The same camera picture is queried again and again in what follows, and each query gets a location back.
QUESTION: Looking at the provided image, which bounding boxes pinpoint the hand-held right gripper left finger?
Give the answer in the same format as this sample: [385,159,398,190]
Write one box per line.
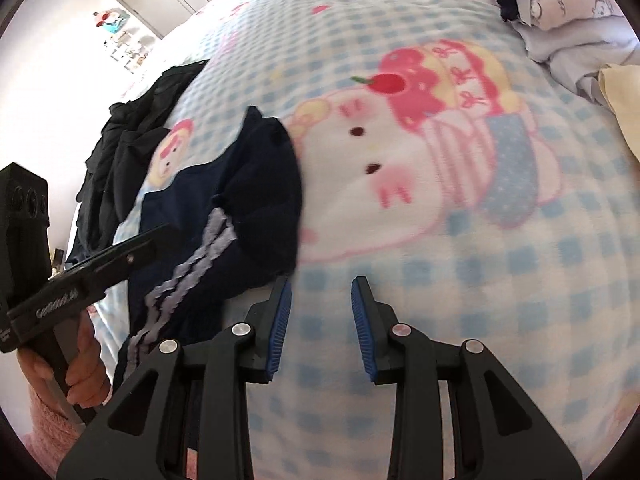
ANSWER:
[56,276,293,480]

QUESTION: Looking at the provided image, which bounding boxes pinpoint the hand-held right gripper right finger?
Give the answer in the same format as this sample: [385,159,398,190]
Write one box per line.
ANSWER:
[350,276,583,480]

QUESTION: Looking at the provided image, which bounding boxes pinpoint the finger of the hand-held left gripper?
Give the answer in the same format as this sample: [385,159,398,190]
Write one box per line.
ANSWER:
[50,224,173,292]

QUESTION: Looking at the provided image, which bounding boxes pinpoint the navy striped pants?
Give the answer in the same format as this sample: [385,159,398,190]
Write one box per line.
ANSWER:
[112,105,305,392]

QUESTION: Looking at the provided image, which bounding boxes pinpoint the person's left forearm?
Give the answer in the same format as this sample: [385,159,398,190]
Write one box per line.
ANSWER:
[20,385,89,467]

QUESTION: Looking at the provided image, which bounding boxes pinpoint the black clothes pile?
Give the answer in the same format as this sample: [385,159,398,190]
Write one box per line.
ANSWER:
[65,59,212,267]

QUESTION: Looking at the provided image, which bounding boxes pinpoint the person's left hand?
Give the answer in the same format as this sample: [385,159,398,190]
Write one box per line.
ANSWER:
[17,316,113,408]

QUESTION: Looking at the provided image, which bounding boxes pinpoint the checked cartoon printed blanket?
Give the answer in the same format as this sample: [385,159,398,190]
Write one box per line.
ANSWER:
[90,0,640,480]

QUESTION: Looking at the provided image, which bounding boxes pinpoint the white shelf rack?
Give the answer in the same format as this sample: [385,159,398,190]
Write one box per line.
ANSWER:
[102,27,157,74]

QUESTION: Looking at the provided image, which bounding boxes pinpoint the cream folded cloth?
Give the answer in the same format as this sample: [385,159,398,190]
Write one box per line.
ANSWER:
[597,62,640,167]

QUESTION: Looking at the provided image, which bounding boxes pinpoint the lavender folded cloth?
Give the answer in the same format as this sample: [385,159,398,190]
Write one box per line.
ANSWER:
[515,10,640,107]

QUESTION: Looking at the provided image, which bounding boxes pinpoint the white printed folded pajama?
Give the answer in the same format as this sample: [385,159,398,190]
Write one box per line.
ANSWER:
[529,0,627,32]

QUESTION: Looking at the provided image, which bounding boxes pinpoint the red and blue wall plush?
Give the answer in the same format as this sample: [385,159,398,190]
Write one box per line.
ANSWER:
[92,7,132,34]

